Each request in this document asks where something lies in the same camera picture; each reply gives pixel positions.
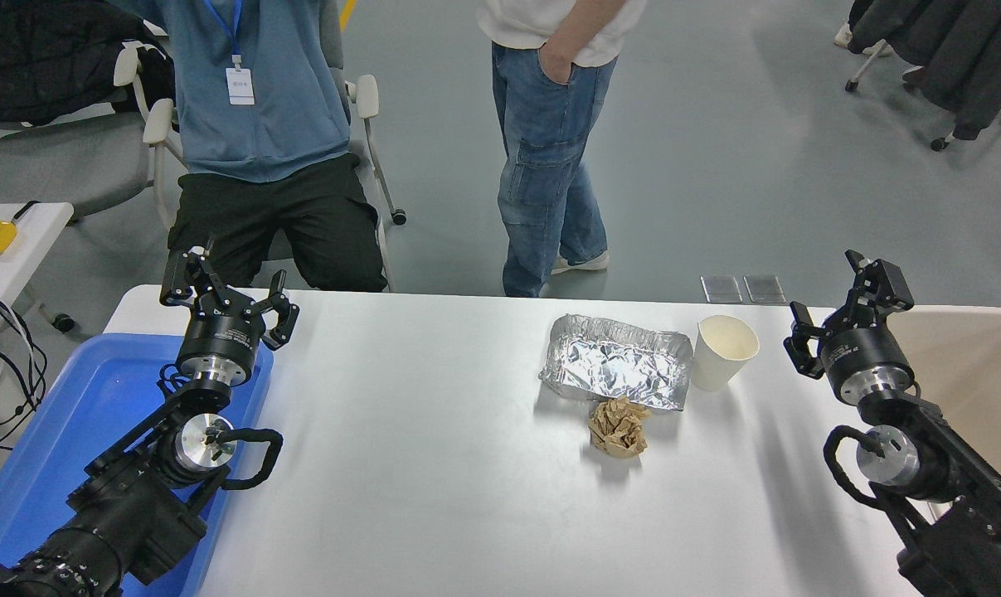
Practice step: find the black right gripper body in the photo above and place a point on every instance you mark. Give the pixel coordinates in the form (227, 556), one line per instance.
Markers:
(867, 352)

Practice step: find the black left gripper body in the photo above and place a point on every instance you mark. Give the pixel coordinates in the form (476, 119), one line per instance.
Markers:
(218, 336)

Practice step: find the white paper cup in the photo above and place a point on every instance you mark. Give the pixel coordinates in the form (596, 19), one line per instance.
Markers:
(720, 356)

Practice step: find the crumpled tan paper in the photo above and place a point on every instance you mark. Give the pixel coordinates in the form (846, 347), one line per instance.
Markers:
(619, 427)

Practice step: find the clear floor plate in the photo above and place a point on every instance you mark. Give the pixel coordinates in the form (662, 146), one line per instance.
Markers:
(721, 289)
(765, 289)

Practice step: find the large pale bin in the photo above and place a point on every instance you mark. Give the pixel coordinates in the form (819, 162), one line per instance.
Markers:
(964, 356)

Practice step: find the blue plastic tray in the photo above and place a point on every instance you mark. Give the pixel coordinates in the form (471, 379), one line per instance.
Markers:
(94, 398)

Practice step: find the small white side table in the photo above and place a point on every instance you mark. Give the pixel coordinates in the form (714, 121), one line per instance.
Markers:
(27, 249)

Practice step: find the grey office chair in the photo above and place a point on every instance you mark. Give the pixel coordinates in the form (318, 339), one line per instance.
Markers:
(69, 166)

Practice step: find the seated person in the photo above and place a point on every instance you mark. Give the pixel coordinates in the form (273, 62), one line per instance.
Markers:
(259, 124)

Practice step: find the silver foil tray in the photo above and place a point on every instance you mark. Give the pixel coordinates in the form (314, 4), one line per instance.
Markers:
(616, 365)

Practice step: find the white-legged wheeled chair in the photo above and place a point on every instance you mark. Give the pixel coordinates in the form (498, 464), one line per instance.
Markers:
(869, 62)

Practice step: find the white-armed office chair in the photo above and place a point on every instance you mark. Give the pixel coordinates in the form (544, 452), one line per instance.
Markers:
(367, 95)

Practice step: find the dark coat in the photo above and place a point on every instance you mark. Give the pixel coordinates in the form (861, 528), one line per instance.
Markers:
(948, 50)

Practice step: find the black jacket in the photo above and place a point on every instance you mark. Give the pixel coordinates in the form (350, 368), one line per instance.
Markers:
(36, 58)

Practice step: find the standing person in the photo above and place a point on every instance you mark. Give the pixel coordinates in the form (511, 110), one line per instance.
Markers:
(550, 166)

